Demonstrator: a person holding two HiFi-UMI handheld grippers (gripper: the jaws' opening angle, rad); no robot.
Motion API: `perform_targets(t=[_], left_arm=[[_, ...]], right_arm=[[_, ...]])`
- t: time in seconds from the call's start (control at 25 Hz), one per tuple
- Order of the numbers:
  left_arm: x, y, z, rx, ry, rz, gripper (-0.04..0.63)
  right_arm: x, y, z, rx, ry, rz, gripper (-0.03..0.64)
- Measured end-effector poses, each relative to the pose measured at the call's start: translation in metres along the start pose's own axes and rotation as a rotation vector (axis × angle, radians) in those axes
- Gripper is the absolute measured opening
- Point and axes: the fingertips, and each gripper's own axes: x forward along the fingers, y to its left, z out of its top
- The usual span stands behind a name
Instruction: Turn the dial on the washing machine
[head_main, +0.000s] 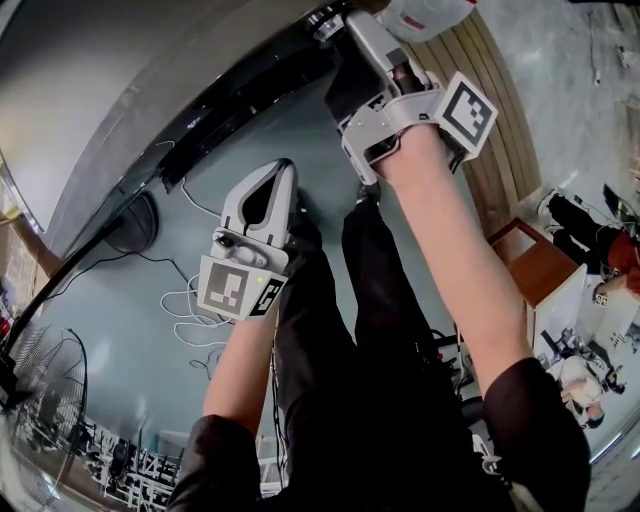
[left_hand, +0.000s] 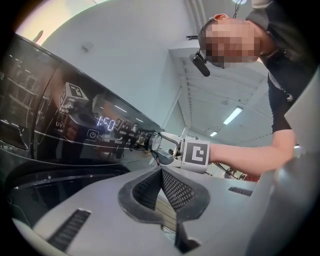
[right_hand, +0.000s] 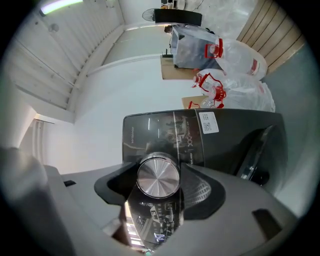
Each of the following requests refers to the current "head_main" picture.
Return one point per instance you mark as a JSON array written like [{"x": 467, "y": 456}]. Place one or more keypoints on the black floor fan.
[{"x": 132, "y": 225}]

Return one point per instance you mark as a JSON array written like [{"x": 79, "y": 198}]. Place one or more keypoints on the person's right hand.
[{"x": 407, "y": 80}]

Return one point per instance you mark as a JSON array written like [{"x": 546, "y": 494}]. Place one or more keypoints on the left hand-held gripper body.
[{"x": 225, "y": 287}]

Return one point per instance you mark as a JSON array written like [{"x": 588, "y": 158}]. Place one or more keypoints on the person's right forearm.
[{"x": 450, "y": 240}]

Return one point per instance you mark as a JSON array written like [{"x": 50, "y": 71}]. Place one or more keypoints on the person's black shirt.
[{"x": 535, "y": 425}]

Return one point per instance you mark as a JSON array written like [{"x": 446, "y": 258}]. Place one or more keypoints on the person's left black shoe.
[{"x": 306, "y": 220}]

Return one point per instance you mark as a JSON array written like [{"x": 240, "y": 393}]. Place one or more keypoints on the person's black trousers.
[{"x": 325, "y": 350}]

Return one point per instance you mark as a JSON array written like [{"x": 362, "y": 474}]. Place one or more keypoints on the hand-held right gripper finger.
[
  {"x": 372, "y": 40},
  {"x": 352, "y": 85}
]

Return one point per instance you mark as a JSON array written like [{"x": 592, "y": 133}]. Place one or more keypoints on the person's left forearm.
[{"x": 240, "y": 370}]

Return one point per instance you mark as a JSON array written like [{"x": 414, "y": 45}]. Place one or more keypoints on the person's black shoe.
[
  {"x": 306, "y": 220},
  {"x": 367, "y": 192}
]

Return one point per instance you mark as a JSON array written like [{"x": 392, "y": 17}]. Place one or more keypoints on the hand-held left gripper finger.
[
  {"x": 232, "y": 205},
  {"x": 285, "y": 210}
]

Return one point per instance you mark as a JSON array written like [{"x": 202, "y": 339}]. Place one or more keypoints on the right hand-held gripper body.
[{"x": 415, "y": 112}]

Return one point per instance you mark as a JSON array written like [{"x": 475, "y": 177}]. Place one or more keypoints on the curved wooden slatted bench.
[{"x": 500, "y": 165}]

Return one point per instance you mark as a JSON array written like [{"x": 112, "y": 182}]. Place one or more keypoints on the person's right black shoe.
[{"x": 367, "y": 192}]

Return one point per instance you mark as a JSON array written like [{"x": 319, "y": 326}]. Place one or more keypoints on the black washing machine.
[{"x": 100, "y": 75}]

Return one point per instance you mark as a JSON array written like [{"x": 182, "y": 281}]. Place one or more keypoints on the silver washing machine knob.
[{"x": 325, "y": 25}]

